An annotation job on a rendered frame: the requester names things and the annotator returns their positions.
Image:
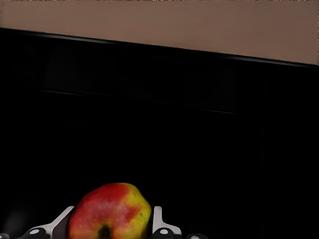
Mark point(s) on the red and yellow apple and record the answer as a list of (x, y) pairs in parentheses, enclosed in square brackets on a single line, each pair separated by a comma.
[(109, 211)]

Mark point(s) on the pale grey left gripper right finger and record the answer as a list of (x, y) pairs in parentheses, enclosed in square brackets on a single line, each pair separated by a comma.
[(158, 221)]

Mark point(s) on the black tray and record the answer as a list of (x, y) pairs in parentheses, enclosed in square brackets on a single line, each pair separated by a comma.
[(154, 129)]

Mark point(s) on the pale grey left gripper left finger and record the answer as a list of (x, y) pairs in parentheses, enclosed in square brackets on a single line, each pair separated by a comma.
[(57, 222)]

